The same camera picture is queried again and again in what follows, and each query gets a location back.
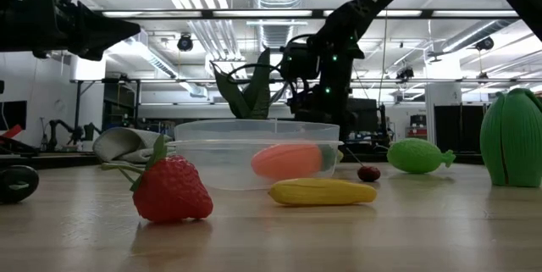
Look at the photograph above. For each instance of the orange toy carrot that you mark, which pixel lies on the orange toy carrot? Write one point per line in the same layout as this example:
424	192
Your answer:
288	162

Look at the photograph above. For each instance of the dark red toy cherry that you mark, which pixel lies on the dark red toy cherry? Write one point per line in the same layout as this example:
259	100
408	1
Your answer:
369	174

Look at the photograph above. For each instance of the grey cloth towel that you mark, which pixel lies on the grey cloth towel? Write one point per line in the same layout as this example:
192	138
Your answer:
123	142

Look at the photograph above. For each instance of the yellow toy corn cob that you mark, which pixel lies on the yellow toy corn cob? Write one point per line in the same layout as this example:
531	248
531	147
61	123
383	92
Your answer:
322	192

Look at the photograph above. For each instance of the bumpy green toy lime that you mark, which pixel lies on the bumpy green toy lime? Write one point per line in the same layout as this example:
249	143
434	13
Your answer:
415	156

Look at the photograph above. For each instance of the red toy strawberry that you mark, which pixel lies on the red toy strawberry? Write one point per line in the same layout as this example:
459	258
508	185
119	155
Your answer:
173	191

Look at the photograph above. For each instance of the large green toy cabbage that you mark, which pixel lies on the large green toy cabbage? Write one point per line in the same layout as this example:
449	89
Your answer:
514	140

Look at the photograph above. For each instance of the background black robot arm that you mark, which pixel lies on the background black robot arm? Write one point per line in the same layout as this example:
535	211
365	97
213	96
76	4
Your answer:
63	130

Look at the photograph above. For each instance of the clear plastic tupperware container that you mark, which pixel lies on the clear plastic tupperware container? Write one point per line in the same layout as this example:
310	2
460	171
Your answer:
220	166

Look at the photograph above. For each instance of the green leafy plant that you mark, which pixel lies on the green leafy plant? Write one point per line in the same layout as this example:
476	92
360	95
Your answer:
254	94

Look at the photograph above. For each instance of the white pillar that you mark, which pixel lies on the white pillar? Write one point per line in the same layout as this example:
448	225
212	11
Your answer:
442	94

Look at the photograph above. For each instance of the red bar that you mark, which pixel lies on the red bar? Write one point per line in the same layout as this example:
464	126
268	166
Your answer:
9	131

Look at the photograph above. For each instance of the black cabinets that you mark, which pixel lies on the black cabinets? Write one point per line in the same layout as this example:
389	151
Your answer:
459	132

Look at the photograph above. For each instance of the black ceiling camera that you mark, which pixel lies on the black ceiling camera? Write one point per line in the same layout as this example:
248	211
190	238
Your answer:
185	43
41	54
485	43
405	73

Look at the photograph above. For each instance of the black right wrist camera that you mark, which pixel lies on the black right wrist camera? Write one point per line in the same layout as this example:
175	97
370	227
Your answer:
300	62

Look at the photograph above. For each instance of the black metal frame stand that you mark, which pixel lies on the black metal frame stand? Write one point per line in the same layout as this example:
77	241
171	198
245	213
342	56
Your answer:
77	107

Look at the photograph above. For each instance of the small black wall monitor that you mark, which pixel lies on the small black wall monitor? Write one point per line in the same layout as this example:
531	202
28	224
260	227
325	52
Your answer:
12	115

